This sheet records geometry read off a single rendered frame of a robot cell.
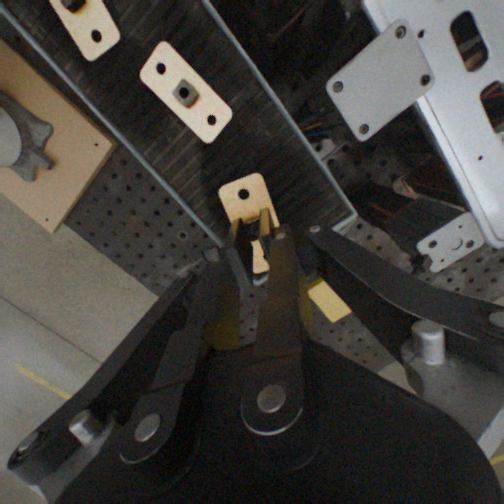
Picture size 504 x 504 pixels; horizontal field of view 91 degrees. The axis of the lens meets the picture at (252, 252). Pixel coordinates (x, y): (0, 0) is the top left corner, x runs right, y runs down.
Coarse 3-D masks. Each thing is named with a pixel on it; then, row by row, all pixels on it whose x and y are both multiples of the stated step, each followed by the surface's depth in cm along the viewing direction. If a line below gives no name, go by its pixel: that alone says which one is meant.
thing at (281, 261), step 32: (288, 256) 11; (288, 288) 9; (288, 320) 7; (256, 352) 6; (288, 352) 6; (256, 384) 5; (288, 384) 5; (256, 416) 4; (288, 416) 4; (288, 448) 4
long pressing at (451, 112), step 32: (384, 0) 32; (416, 0) 32; (448, 0) 32; (480, 0) 32; (416, 32) 34; (448, 32) 33; (480, 32) 33; (448, 64) 35; (448, 96) 36; (448, 128) 38; (480, 128) 38; (448, 160) 39; (480, 160) 39; (480, 192) 41; (480, 224) 43
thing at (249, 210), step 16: (256, 176) 20; (224, 192) 21; (256, 192) 21; (240, 208) 21; (256, 208) 21; (272, 208) 21; (256, 224) 21; (256, 240) 21; (256, 256) 23; (256, 272) 23
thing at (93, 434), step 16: (80, 416) 7; (112, 416) 8; (80, 432) 7; (96, 432) 7; (112, 432) 7; (80, 448) 7; (96, 448) 7; (64, 464) 7; (80, 464) 7; (48, 480) 6; (64, 480) 6; (48, 496) 6
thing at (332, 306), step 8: (320, 280) 31; (312, 288) 31; (320, 288) 31; (328, 288) 31; (312, 296) 31; (320, 296) 31; (328, 296) 31; (336, 296) 31; (320, 304) 32; (328, 304) 32; (336, 304) 32; (344, 304) 32; (328, 312) 32; (336, 312) 32; (344, 312) 32; (336, 320) 33
